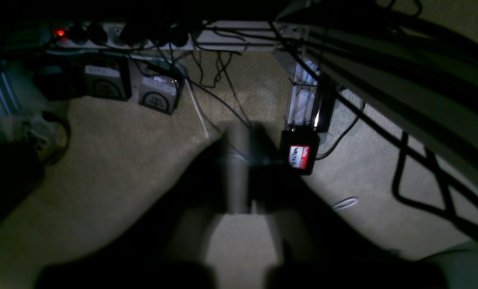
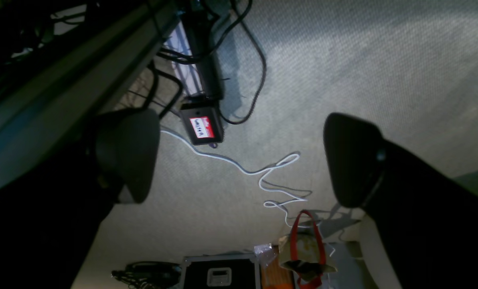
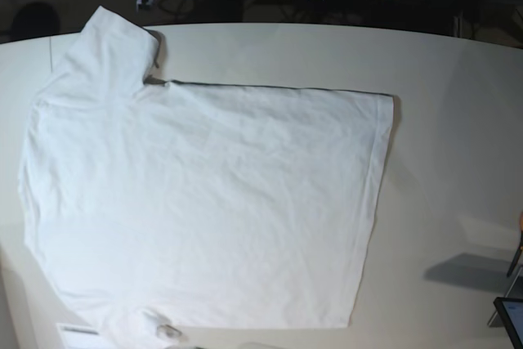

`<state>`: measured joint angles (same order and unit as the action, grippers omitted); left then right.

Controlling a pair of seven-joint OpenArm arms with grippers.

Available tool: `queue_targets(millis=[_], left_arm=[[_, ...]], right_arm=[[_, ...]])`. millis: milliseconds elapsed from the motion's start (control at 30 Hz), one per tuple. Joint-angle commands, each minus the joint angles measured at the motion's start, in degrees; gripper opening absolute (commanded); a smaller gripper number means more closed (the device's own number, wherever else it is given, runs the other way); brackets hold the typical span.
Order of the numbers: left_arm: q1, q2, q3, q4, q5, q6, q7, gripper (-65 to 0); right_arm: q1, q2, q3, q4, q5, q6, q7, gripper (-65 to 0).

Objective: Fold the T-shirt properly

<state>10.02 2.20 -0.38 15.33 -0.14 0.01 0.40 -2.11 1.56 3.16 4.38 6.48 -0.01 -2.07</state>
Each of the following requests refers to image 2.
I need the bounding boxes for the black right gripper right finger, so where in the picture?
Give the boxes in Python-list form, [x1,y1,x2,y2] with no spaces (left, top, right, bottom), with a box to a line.
[323,113,385,208]

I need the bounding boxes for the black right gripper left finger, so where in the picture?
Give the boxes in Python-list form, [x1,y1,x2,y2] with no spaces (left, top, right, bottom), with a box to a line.
[90,109,160,204]

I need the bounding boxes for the black power adapter red label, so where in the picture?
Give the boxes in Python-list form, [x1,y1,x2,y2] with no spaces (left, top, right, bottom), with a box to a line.
[180,94,224,147]

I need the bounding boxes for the black aluminium-edged case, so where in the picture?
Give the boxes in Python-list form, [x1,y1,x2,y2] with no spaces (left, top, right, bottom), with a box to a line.
[180,254,261,289]

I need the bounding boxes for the white cable on floor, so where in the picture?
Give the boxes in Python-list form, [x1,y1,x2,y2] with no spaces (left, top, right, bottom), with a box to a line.
[160,129,324,229]

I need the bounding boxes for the black cable on floor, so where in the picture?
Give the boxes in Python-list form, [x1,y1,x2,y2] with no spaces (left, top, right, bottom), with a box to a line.
[207,0,267,125]

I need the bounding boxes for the grey table frame beam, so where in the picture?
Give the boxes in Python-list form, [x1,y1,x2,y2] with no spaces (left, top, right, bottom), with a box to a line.
[0,0,178,189]

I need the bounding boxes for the beige bag red handles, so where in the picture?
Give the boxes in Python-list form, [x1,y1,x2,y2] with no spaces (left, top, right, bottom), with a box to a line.
[278,210,338,289]

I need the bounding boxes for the black cable bundle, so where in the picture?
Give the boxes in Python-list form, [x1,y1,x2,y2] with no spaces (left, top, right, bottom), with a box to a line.
[111,261,182,289]

